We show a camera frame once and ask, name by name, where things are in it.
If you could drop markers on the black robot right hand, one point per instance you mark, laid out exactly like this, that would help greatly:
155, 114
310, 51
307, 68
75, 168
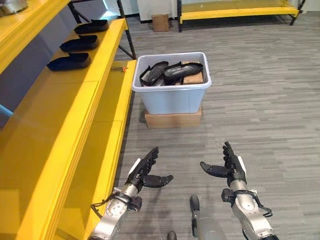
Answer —
233, 167

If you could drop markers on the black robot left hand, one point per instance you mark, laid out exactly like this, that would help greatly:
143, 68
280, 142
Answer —
140, 172

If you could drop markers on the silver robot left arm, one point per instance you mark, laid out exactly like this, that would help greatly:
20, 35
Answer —
112, 215

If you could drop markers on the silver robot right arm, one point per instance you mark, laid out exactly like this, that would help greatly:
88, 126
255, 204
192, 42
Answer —
250, 212

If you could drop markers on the flat brown cardboard box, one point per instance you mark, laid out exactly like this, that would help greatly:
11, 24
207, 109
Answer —
172, 121

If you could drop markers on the pale blue plastic box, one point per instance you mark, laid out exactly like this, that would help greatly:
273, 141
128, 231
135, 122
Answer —
172, 98

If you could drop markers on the large yellow shelf unit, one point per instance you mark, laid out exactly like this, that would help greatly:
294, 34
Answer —
50, 130

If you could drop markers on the small brown cardboard box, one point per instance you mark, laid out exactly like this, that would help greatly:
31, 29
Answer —
160, 23

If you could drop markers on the low yellow shelf rack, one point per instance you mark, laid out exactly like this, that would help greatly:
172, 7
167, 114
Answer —
237, 11

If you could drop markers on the grey object on shelf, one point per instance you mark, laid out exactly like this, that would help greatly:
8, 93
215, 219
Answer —
11, 6

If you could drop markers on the robot silver leg with dark foot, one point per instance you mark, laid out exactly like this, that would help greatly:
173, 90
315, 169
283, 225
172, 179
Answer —
208, 228

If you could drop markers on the robot dark foot tip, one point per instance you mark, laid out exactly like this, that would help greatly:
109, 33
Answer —
171, 236

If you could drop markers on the brown cardboard piece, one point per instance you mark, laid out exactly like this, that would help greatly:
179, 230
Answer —
193, 78

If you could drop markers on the black sole-shaped part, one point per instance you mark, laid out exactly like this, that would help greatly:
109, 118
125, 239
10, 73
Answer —
91, 27
180, 71
152, 73
78, 44
68, 63

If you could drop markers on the small tool with orange tip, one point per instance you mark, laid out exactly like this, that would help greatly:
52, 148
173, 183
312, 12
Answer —
120, 68

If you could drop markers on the light blue bar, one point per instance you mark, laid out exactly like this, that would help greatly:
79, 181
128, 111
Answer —
5, 110

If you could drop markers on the white cabinet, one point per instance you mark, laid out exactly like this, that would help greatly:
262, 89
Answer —
156, 8

